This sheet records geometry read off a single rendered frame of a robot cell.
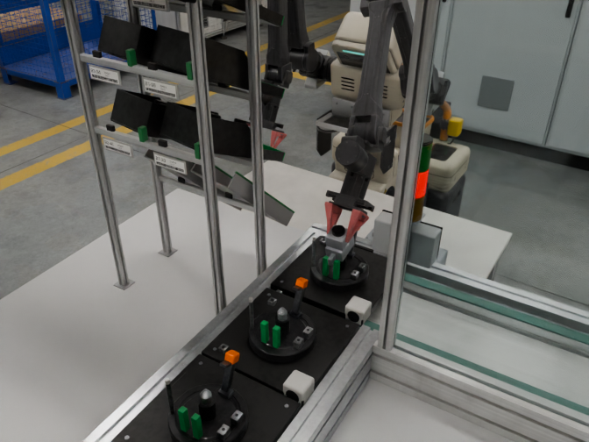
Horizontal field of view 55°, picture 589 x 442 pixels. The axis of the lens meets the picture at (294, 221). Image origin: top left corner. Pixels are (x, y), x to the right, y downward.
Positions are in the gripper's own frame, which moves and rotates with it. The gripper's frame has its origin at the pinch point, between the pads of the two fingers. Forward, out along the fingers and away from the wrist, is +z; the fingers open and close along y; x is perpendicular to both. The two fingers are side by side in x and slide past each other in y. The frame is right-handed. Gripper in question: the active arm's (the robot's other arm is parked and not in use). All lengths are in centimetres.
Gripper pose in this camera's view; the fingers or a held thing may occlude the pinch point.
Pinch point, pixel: (338, 236)
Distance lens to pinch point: 130.5
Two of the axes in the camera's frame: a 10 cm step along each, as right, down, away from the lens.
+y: 8.6, 2.6, -4.5
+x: 4.1, 1.9, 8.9
